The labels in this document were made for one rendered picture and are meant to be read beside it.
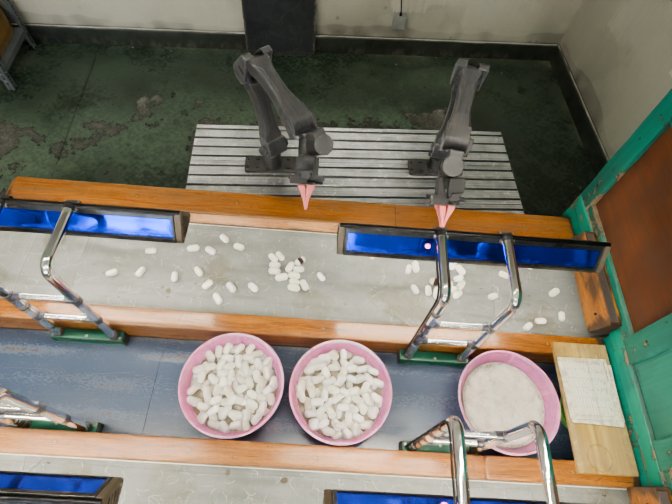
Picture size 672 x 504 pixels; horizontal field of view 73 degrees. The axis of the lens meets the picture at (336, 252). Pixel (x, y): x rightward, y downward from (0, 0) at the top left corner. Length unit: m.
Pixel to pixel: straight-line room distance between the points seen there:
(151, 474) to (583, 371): 1.13
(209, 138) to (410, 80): 1.72
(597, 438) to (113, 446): 1.18
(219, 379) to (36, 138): 2.12
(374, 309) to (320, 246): 0.26
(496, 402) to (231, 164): 1.17
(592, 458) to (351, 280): 0.76
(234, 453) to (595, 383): 0.95
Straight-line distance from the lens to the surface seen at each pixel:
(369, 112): 2.90
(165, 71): 3.24
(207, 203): 1.49
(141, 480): 1.27
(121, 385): 1.40
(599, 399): 1.42
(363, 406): 1.23
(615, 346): 1.46
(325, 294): 1.33
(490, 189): 1.78
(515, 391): 1.37
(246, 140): 1.78
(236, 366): 1.27
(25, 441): 1.36
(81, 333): 1.45
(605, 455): 1.39
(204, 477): 1.23
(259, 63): 1.39
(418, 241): 1.03
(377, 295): 1.34
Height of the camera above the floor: 1.95
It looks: 60 degrees down
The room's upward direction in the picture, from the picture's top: 7 degrees clockwise
